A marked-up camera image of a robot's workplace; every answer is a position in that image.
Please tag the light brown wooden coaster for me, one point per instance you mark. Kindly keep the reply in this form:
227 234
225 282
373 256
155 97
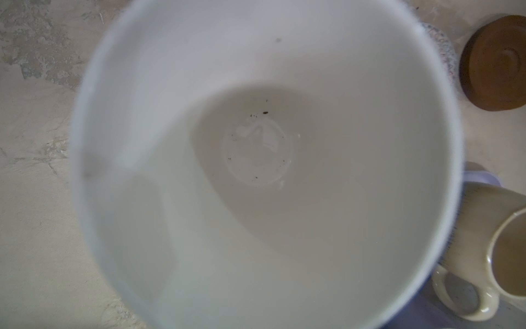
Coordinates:
492 65

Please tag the lavender plastic tray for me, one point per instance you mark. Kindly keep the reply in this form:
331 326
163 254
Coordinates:
425 310

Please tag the white mug blue handle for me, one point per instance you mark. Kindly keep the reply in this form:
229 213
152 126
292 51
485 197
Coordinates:
266 164

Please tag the multicolour woven round coaster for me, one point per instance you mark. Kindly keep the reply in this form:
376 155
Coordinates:
445 49

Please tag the beige ceramic mug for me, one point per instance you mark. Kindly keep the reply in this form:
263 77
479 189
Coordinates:
486 249

